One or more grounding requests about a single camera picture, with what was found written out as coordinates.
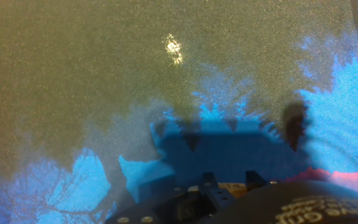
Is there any wooden Jenga block numbered 14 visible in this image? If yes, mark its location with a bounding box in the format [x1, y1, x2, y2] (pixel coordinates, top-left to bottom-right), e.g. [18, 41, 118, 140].
[218, 182, 249, 199]

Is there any blue black printed cloth mat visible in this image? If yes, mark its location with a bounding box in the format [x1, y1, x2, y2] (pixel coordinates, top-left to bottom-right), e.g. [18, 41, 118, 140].
[0, 0, 358, 224]

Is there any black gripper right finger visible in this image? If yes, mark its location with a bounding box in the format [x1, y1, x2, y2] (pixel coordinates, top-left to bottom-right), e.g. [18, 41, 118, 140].
[245, 170, 269, 192]

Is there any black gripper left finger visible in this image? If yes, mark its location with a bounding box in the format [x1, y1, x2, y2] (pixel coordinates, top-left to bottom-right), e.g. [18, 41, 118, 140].
[104, 172, 237, 224]

